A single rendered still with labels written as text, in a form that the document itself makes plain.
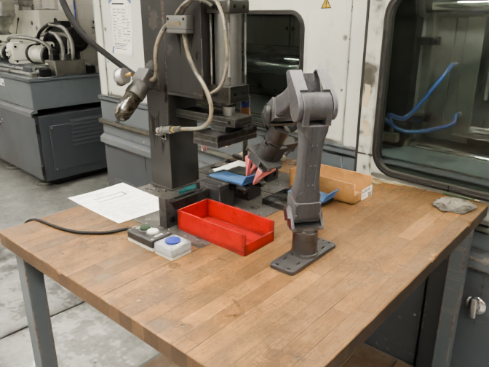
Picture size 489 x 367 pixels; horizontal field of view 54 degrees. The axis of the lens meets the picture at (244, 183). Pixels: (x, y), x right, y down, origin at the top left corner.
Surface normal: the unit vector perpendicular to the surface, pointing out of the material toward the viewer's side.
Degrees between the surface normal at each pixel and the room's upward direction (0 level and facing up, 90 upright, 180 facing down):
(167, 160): 90
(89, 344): 0
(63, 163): 90
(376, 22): 90
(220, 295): 0
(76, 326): 0
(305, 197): 98
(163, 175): 90
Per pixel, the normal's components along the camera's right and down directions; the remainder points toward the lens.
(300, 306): 0.00, -0.94
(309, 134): 0.20, 0.46
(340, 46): -0.70, 0.24
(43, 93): 0.71, 0.23
